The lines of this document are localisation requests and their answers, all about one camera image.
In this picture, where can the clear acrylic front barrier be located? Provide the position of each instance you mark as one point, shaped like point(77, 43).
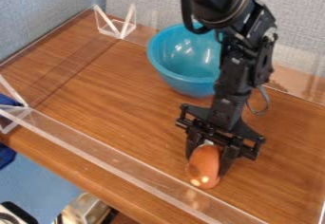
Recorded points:
point(151, 180)

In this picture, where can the clear acrylic back barrier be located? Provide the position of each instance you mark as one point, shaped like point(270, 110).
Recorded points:
point(295, 82)

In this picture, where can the clear acrylic left corner bracket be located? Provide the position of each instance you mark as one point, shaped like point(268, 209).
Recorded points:
point(14, 108)

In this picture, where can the clear acrylic corner bracket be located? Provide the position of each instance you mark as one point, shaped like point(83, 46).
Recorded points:
point(113, 27)
point(14, 108)

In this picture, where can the black white object bottom left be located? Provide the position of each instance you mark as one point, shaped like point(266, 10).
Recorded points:
point(14, 215)

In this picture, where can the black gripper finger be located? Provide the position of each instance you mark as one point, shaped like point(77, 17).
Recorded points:
point(194, 141)
point(229, 156)

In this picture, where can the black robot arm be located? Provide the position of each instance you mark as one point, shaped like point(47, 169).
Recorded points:
point(245, 30)

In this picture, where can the blue bowl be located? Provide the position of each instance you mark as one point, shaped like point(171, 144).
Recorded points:
point(186, 60)

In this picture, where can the clear acrylic barrier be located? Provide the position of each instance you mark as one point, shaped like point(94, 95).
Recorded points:
point(295, 82)
point(151, 180)

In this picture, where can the metallic object under table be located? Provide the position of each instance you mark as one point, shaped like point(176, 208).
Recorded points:
point(85, 210)

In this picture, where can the brown and white toy mushroom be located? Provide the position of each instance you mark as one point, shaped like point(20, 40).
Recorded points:
point(204, 166)

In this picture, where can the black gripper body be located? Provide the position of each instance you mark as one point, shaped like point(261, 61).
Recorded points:
point(221, 124)

